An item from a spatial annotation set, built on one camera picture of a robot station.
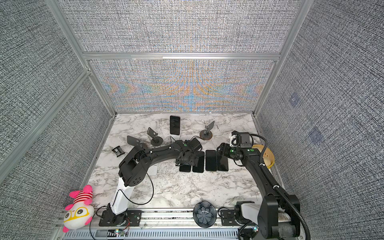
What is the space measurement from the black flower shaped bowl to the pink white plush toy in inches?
20.0

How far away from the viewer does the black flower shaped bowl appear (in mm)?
726

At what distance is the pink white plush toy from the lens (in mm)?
691
